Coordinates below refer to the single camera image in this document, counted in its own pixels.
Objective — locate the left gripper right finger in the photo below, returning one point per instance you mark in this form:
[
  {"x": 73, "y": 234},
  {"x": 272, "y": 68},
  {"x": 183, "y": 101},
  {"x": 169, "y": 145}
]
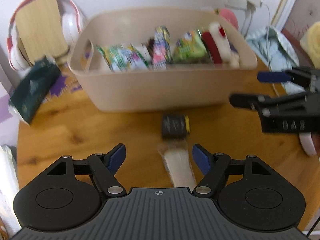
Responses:
[{"x": 213, "y": 167}]

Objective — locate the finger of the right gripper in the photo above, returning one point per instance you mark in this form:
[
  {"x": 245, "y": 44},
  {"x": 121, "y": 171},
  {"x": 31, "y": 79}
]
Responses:
[
  {"x": 247, "y": 100},
  {"x": 305, "y": 77}
]

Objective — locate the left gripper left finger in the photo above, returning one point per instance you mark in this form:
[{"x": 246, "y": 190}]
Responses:
[{"x": 103, "y": 169}]

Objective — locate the white cat plush toy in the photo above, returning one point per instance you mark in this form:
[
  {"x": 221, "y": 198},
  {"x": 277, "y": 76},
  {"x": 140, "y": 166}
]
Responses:
[{"x": 218, "y": 46}]

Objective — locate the blue white patterned card box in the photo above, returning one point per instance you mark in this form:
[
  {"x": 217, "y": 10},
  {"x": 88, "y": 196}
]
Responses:
[{"x": 161, "y": 53}]

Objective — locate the white round device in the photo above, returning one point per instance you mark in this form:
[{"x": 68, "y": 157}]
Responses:
[{"x": 307, "y": 144}]

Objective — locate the yellow towel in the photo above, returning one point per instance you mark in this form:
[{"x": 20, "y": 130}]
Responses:
[{"x": 310, "y": 42}]

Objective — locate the clear wrapped white packet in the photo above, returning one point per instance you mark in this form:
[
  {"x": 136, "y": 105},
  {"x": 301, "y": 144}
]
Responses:
[{"x": 175, "y": 158}]

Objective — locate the light blue quilted cloth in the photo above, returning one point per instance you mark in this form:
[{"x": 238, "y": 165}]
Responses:
[{"x": 273, "y": 48}]

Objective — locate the black yellow small box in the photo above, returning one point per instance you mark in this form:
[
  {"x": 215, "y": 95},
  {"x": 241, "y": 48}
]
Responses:
[{"x": 175, "y": 127}]

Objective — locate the beige plastic storage basket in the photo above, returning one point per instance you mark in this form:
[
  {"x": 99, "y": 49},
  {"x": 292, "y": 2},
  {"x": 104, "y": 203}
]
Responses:
[{"x": 177, "y": 86}]

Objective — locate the purple flower table mat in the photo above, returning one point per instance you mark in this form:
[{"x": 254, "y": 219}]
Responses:
[{"x": 66, "y": 83}]

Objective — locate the green snack packet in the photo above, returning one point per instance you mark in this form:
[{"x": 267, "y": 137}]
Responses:
[{"x": 190, "y": 48}]

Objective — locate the pink hamburger plush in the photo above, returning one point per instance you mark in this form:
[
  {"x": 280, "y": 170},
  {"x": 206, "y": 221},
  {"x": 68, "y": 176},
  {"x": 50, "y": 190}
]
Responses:
[{"x": 228, "y": 15}]

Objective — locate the dark green tissue pack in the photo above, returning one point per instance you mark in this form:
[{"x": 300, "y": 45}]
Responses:
[{"x": 31, "y": 91}]

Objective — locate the colourful snack packet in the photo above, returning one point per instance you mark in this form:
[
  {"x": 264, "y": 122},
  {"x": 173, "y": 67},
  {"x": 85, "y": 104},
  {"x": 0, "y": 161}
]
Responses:
[{"x": 125, "y": 57}]

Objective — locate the white red headphones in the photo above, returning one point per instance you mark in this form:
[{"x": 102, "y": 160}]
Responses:
[{"x": 72, "y": 22}]

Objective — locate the wooden headphone stand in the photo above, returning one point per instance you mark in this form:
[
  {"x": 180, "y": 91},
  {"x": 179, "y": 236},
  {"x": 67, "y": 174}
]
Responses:
[{"x": 39, "y": 28}]

